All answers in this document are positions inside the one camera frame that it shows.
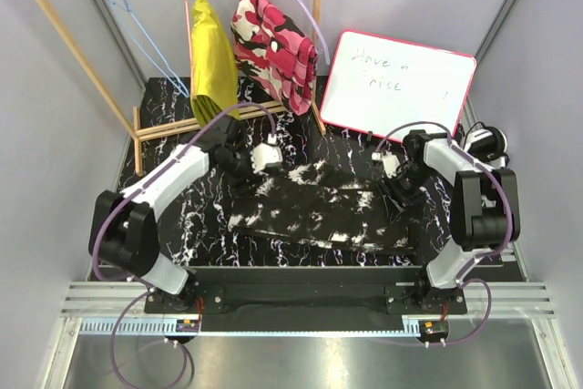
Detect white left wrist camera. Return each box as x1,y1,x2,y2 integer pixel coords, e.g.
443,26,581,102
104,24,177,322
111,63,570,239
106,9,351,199
250,143,283,174

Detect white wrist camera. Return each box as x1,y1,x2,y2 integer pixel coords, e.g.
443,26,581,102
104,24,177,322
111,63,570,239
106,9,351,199
372,152,402,179
250,143,283,174

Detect aluminium rail frame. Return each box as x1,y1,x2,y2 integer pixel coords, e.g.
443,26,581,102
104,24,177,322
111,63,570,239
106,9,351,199
43,269,578,388

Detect pink framed whiteboard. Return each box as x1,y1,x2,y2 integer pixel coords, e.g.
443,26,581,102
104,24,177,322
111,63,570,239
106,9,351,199
320,30,477,142

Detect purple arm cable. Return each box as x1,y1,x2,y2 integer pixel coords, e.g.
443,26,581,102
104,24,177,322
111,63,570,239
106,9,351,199
89,101,280,388
372,120,523,348

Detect black headphones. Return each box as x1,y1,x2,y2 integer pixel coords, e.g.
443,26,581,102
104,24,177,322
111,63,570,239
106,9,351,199
462,121,509,169

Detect blue wire hanger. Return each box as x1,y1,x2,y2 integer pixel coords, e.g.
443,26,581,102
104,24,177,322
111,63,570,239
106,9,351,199
106,0,189,97

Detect black white patterned trousers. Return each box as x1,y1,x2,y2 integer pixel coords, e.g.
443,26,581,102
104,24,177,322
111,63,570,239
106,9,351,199
228,159,416,255

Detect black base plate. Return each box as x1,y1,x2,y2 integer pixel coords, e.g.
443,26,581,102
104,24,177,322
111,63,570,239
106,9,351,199
145,267,467,336

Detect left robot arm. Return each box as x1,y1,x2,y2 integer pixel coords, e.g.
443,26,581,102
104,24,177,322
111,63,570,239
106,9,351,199
88,116,252,312

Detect pink camouflage trousers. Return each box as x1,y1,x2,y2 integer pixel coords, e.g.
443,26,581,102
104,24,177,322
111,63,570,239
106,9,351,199
230,0,318,116

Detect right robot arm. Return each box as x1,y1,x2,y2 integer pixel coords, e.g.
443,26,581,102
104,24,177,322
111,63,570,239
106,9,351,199
373,126,520,313

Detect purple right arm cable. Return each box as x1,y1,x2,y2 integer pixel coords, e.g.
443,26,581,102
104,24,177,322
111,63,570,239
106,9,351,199
372,120,523,348

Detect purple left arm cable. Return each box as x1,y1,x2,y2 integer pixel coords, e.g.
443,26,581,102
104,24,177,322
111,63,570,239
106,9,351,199
89,101,280,388

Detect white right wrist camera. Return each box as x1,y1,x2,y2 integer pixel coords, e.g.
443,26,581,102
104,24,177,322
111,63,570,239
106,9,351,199
372,152,402,179

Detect yellow-green folded garment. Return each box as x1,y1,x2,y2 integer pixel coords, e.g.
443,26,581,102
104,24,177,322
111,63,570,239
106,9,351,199
190,0,239,127

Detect wooden clothes rack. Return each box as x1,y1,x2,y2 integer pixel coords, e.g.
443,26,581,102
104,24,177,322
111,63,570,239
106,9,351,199
9,0,327,176

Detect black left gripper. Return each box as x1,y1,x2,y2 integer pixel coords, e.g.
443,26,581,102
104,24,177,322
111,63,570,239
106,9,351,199
216,144,267,197

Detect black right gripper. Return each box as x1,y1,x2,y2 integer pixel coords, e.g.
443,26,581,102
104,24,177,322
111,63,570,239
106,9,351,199
376,163,435,224

